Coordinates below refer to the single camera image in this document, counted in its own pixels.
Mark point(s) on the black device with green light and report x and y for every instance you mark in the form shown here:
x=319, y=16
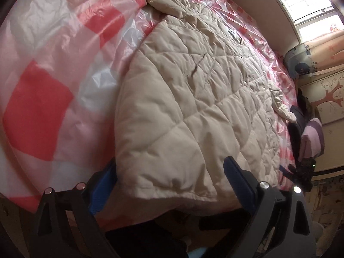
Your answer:
x=302, y=174

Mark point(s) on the bright window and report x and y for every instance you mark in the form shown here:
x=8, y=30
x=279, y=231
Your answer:
x=313, y=18

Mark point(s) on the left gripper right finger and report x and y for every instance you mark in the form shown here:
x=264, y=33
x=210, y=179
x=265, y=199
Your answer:
x=283, y=215

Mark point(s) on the purple pink folded cloth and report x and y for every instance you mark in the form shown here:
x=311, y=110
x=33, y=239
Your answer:
x=312, y=140

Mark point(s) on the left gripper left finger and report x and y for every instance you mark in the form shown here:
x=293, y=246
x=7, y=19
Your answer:
x=52, y=233

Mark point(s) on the black garment on bed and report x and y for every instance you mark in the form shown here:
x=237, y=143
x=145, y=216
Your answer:
x=303, y=112

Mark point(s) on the red white checkered plastic sheet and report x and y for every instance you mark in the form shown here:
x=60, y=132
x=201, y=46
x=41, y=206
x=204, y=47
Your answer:
x=62, y=66

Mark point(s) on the blue grey patterned pillow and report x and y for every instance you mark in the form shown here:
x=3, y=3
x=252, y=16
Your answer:
x=298, y=61

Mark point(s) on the beige headboard panel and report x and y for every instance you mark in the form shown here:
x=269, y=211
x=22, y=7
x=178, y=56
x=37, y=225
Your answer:
x=273, y=22

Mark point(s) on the beige quilted jacket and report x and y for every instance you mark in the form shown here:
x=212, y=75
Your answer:
x=194, y=94

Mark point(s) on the peach window curtain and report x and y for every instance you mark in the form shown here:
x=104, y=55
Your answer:
x=326, y=51

